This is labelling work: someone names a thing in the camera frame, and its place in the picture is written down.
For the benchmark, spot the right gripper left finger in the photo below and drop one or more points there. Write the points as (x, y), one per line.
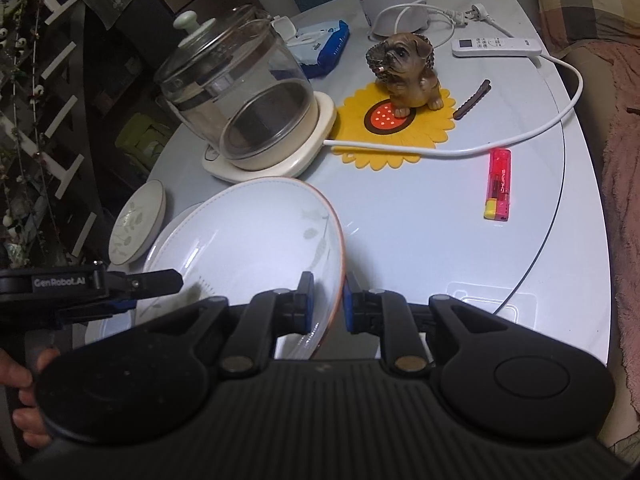
(260, 323)

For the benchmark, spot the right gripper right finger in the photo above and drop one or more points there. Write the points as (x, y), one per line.
(388, 316)

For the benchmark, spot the white plate brown rim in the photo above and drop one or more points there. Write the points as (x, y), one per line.
(256, 236)

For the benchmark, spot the green leaf pattern plate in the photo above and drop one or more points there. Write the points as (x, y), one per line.
(138, 224)

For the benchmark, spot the person left hand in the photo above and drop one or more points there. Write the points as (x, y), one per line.
(27, 418)

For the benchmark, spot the red flower pattern plate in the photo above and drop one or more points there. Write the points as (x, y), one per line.
(98, 330)

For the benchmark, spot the white lattice shelf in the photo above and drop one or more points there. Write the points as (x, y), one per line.
(49, 202)

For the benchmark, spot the round lazy susan turntable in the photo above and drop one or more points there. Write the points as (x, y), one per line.
(419, 228)

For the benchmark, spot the red lighter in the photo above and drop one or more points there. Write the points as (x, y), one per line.
(497, 203)

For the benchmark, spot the green stacked stools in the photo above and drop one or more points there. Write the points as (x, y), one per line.
(142, 140)

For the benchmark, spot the yellow sunflower coaster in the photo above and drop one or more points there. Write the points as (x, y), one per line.
(368, 117)

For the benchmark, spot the cream kettle base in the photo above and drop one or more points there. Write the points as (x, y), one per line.
(289, 157)

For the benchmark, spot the glass electric kettle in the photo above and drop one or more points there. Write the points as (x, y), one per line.
(234, 82)

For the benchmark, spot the brown hair clip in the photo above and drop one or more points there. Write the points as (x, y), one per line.
(473, 100)

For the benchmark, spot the brown dog figurine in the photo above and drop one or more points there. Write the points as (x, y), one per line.
(404, 65)

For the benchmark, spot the blue tissue pack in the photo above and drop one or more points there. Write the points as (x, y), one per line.
(318, 48)

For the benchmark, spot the pink sofa cover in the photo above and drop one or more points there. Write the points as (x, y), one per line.
(620, 189)

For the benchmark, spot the white remote control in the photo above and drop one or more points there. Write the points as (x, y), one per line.
(495, 48)

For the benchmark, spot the dark refrigerator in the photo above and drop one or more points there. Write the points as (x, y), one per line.
(127, 40)

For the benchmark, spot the plaid pillow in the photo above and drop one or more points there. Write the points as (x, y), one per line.
(564, 23)

